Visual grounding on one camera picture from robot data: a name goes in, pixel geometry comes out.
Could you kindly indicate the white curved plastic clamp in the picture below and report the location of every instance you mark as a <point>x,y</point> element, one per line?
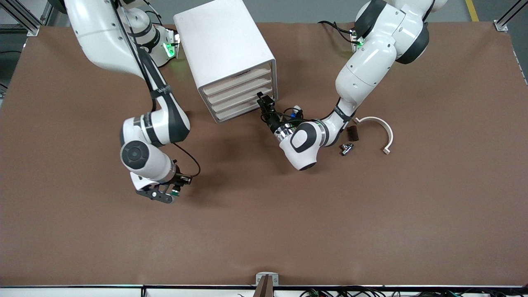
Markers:
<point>387,130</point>

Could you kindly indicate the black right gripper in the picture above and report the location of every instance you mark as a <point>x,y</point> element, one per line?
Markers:
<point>178,178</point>

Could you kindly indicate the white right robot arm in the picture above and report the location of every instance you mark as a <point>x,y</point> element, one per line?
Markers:
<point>107,41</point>

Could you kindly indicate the white table edge rail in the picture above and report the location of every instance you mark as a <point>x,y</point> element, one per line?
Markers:
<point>82,291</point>

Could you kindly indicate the grey metal table bracket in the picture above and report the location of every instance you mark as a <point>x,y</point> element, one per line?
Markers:
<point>267,276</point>

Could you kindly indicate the green push button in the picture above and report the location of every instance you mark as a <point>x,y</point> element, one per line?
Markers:
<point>176,192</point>

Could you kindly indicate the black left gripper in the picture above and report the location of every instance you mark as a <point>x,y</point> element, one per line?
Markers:
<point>272,120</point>

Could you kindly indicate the brown table mat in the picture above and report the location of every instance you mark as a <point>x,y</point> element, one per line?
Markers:
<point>264,227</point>

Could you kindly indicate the brown terminal block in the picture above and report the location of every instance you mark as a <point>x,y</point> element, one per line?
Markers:
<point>353,133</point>

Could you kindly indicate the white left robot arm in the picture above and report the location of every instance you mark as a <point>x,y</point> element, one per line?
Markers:
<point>363,70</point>

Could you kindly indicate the aluminium frame profile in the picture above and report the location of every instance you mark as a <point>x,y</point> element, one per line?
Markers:
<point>505,18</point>
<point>24,16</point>

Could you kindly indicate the brown post under bracket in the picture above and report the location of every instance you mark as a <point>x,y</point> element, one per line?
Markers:
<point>264,288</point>

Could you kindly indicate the silver metal fitting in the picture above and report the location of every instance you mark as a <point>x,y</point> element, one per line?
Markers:
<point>346,149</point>

